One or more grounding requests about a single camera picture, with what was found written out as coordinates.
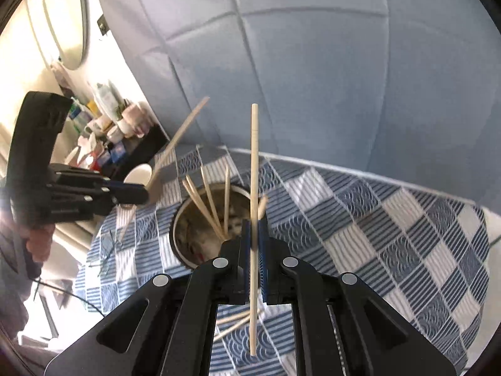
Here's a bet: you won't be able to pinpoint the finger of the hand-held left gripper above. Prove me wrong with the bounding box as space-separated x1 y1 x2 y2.
47 194 150 221
53 170 150 196

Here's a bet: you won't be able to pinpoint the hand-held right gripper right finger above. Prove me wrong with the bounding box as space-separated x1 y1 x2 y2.
259 218 457 376

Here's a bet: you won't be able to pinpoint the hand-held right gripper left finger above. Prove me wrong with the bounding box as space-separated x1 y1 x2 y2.
45 220 252 376

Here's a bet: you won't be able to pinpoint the dark grey metal tumbler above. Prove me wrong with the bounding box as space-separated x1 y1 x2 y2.
170 182 271 270

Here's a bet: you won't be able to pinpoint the person's left forearm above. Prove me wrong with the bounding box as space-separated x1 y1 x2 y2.
0 223 42 339

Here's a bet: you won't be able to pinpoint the person's left hand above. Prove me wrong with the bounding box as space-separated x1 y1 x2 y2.
24 224 54 262

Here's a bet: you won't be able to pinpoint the beige ceramic cup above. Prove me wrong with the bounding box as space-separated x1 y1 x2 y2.
123 163 153 186

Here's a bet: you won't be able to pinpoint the row of cosmetic bottles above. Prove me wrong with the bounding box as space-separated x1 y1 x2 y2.
59 80 151 171

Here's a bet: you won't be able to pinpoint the small pink jar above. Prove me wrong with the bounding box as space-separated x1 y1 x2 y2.
121 102 148 138

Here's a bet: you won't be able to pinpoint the blue white patterned tablecloth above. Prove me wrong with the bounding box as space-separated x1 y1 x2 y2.
74 145 492 376

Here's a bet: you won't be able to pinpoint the oval white mirror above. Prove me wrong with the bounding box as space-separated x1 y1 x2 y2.
41 0 91 70

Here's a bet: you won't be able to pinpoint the blue padded headboard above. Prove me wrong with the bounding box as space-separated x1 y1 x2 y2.
94 0 501 209

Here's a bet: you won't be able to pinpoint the thin wire eyeglasses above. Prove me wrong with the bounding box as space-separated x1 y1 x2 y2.
88 229 119 281

